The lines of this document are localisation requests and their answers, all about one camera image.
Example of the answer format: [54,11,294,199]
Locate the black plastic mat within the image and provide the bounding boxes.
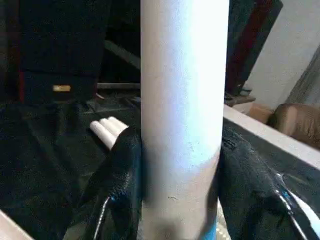
[0,91,320,240]

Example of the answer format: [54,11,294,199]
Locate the brown cardboard box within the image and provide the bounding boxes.
[246,103,275,124]

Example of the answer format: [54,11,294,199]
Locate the black speaker with gold label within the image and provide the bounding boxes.
[7,0,106,105]

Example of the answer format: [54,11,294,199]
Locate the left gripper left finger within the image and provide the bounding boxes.
[63,126,148,240]

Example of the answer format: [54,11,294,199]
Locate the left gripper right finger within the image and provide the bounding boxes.
[216,126,311,240]

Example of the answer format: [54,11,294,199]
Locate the black speaker cabinet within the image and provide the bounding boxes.
[224,0,285,97]

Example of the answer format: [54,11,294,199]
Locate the brown sofa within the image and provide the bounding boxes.
[268,102,320,145]

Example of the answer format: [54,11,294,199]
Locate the white flat board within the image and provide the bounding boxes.
[222,103,320,165]

